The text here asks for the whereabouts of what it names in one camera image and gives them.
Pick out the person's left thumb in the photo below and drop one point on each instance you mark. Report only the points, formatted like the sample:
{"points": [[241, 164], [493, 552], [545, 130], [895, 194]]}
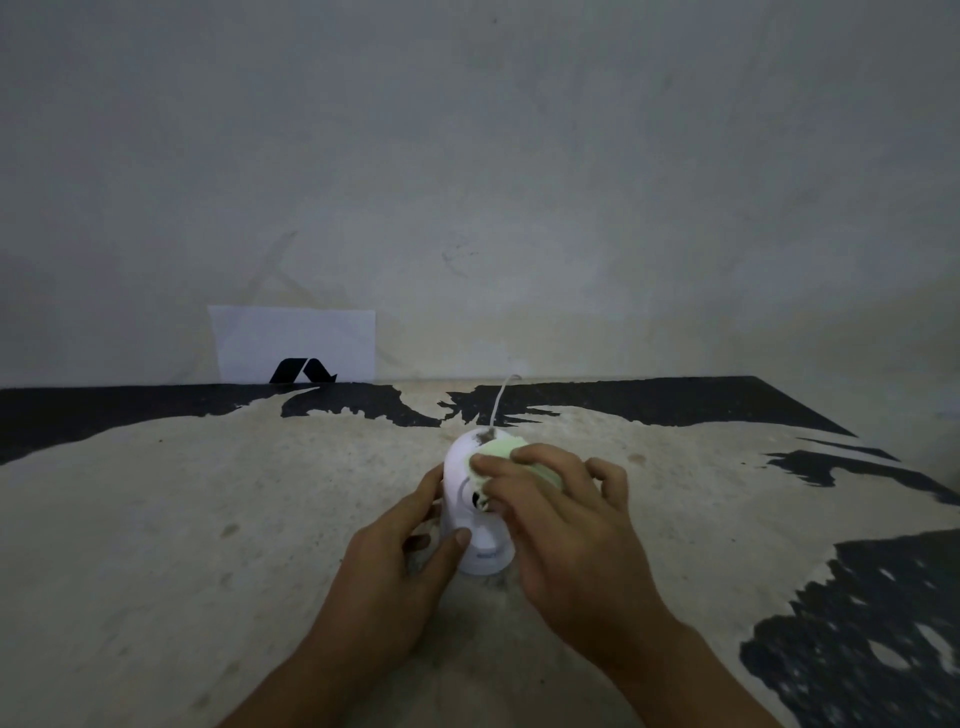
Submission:
{"points": [[452, 559]]}

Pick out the person's right thumb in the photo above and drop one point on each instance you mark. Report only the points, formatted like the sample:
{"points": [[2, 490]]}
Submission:
{"points": [[504, 508]]}

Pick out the white round camera device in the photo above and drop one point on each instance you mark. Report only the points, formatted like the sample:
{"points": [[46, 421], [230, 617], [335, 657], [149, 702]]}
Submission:
{"points": [[459, 495]]}

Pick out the person's right hand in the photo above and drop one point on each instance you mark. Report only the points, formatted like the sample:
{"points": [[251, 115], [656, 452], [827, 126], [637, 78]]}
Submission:
{"points": [[577, 555]]}

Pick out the person's left forearm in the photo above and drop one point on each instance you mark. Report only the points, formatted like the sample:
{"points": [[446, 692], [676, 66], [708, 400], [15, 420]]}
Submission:
{"points": [[300, 686]]}

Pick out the person's right forearm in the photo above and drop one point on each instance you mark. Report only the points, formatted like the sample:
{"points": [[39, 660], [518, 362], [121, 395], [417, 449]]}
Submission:
{"points": [[690, 682]]}

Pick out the person's right middle finger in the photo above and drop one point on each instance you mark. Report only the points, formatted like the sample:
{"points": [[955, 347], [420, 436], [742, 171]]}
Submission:
{"points": [[559, 461]]}

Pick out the person's left hand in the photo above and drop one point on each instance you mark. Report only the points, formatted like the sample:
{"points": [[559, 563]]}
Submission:
{"points": [[382, 577]]}

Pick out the white paper sheet black mark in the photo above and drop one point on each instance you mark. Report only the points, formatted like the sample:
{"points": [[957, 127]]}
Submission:
{"points": [[292, 341]]}

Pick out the light green cleaning cloth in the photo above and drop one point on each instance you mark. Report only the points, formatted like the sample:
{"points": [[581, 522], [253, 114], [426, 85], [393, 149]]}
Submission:
{"points": [[504, 448]]}

